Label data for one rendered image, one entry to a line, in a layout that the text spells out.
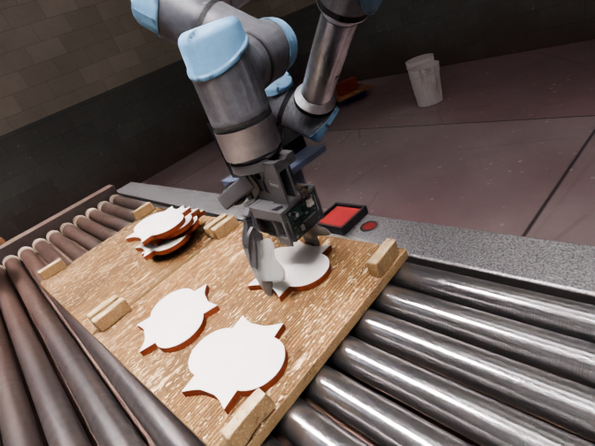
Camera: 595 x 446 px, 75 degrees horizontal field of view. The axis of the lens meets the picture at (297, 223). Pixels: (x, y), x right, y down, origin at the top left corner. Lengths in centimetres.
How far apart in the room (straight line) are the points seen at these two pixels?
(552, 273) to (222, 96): 43
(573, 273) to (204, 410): 45
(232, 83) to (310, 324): 30
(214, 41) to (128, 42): 572
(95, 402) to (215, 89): 46
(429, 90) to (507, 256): 376
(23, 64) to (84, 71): 64
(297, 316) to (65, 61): 552
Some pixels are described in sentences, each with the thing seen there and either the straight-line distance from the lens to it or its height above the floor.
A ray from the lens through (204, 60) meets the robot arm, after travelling 45.
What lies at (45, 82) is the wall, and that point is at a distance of 580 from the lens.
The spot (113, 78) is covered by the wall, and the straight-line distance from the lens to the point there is 599.
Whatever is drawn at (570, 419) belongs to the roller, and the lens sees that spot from 43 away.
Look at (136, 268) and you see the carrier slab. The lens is 90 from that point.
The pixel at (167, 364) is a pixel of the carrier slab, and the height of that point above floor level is 94.
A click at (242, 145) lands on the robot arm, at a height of 116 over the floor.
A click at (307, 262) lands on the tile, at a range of 60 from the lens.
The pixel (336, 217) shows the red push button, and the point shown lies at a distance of 73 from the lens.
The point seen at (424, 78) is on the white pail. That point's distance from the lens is 423.
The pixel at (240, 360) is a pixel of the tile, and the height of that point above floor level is 95.
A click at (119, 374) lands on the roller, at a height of 92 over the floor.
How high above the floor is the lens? 127
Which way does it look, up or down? 27 degrees down
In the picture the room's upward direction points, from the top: 23 degrees counter-clockwise
